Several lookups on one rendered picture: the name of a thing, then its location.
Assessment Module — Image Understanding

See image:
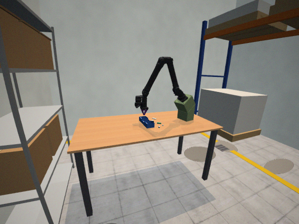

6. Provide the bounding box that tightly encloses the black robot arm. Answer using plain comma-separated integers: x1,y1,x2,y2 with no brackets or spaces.
135,57,188,108

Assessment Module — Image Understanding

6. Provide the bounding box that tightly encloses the blue rack of bins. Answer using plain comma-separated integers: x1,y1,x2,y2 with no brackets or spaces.
139,116,155,128

